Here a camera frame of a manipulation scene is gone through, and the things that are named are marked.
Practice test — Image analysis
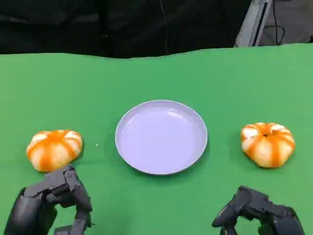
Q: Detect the black looped floor cable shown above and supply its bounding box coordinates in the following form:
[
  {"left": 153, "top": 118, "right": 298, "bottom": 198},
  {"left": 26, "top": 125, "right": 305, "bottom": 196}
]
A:
[{"left": 265, "top": 0, "right": 286, "bottom": 46}]

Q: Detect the lilac plate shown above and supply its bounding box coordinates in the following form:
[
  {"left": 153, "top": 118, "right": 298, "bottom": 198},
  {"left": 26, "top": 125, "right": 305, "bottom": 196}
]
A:
[{"left": 114, "top": 99, "right": 208, "bottom": 175}]

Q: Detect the white metal stand post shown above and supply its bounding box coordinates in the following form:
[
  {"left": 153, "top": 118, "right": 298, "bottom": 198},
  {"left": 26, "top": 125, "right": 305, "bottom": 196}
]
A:
[{"left": 234, "top": 0, "right": 274, "bottom": 47}]

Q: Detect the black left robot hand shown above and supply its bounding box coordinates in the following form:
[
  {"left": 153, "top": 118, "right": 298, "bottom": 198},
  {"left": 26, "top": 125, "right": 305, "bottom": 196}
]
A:
[{"left": 4, "top": 164, "right": 93, "bottom": 235}]

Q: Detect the black backdrop drape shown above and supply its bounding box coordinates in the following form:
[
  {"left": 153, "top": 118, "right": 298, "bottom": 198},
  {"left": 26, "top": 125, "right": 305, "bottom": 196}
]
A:
[{"left": 0, "top": 0, "right": 252, "bottom": 59}]

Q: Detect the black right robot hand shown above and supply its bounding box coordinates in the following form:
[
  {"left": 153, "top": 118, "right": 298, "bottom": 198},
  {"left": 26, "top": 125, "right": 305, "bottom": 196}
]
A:
[{"left": 211, "top": 185, "right": 306, "bottom": 235}]

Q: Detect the orange white toy bread roll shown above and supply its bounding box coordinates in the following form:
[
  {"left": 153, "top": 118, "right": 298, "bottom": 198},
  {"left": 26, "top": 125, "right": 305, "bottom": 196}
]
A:
[
  {"left": 26, "top": 129, "right": 83, "bottom": 173},
  {"left": 240, "top": 122, "right": 296, "bottom": 169}
]

